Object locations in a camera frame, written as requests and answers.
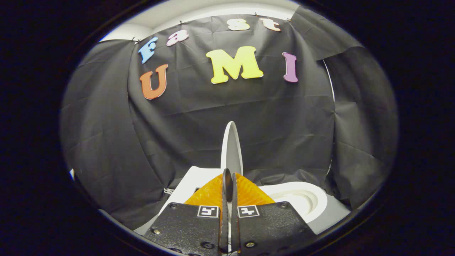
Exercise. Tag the white toilet tank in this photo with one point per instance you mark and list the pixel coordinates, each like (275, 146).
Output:
(193, 181)

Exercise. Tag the white toilet lid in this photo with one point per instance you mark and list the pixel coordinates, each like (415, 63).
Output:
(231, 149)

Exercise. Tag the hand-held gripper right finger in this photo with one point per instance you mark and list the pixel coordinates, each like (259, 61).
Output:
(270, 227)

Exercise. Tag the black backdrop cloth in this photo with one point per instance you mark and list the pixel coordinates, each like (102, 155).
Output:
(195, 135)

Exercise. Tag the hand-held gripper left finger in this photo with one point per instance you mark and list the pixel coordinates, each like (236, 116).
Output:
(188, 227)

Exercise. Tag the white toilet bowl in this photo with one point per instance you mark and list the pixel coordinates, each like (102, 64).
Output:
(305, 201)

